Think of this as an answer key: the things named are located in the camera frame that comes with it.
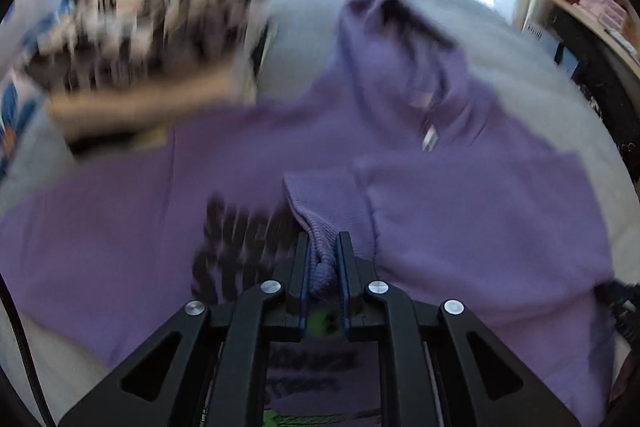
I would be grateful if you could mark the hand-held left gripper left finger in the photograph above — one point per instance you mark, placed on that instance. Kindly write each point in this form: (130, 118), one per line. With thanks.
(301, 267)

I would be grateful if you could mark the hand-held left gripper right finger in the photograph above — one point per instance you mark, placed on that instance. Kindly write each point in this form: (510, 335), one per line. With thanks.
(342, 267)

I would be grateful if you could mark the purple hoodie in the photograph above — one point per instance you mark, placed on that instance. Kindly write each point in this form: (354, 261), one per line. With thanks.
(450, 217)

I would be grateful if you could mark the beige folded garment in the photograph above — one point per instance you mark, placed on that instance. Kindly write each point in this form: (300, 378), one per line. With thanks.
(150, 104)

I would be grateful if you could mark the grey bed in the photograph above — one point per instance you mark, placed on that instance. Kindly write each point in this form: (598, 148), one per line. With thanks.
(305, 37)

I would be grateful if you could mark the black and white printed garment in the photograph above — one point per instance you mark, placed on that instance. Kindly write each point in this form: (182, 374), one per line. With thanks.
(165, 12)

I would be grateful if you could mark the pink boxes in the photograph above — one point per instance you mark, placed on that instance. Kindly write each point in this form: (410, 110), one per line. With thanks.
(600, 7)

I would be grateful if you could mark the blue floral pillow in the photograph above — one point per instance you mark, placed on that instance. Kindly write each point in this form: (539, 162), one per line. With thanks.
(30, 52)

